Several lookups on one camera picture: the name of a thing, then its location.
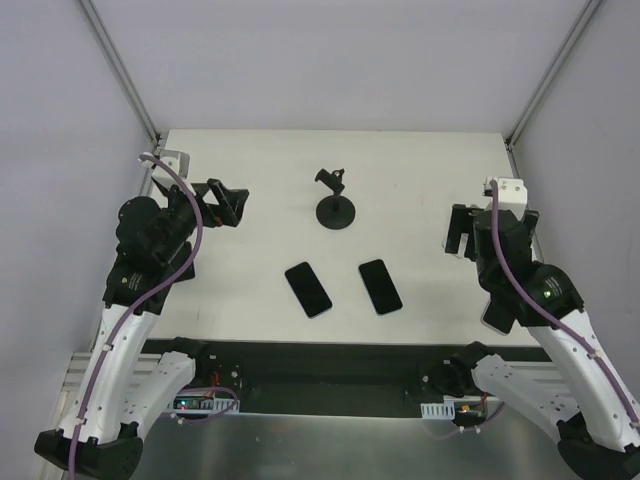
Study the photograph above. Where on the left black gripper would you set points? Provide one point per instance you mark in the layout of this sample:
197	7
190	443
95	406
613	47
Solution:
201	204

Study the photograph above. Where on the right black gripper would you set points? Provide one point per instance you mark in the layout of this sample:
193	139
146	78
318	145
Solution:
493	219

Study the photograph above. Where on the black clamp phone stand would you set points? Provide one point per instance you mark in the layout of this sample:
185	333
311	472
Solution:
334	212

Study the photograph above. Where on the blue-edged black phone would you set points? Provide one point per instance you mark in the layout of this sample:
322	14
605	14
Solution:
308	290

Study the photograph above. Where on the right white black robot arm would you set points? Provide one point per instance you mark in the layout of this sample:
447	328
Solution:
596	431

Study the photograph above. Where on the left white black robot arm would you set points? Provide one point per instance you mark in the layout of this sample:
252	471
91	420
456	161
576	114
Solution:
102	435

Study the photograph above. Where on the silver folding phone stand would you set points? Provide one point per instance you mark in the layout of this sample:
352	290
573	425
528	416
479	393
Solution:
454	244

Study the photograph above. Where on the white-edged black phone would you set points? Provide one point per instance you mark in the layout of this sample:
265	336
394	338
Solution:
498	317

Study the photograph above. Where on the teal-edged black phone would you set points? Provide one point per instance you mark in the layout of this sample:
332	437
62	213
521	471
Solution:
380	287

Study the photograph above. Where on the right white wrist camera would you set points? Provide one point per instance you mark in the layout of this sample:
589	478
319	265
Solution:
512	194

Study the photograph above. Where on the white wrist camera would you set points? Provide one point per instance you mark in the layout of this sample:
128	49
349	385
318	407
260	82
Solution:
176	161
512	194

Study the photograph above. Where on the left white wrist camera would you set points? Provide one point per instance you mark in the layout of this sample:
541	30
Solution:
176	161

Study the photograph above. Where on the right white cable duct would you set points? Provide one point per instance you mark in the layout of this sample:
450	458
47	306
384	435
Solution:
451	409

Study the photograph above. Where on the white cable duct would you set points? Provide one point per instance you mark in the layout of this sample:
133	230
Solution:
203	404
451	409

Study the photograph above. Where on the left white cable duct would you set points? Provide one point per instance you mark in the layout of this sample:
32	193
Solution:
203	404

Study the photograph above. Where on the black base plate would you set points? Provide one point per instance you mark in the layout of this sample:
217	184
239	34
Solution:
351	380

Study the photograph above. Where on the left aluminium frame post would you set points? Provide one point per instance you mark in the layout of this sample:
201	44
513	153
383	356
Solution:
118	68

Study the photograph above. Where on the aluminium frame post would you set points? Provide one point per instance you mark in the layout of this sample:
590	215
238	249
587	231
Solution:
118	68
552	72

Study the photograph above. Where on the right aluminium frame post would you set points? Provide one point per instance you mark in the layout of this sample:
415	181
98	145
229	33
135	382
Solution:
552	72

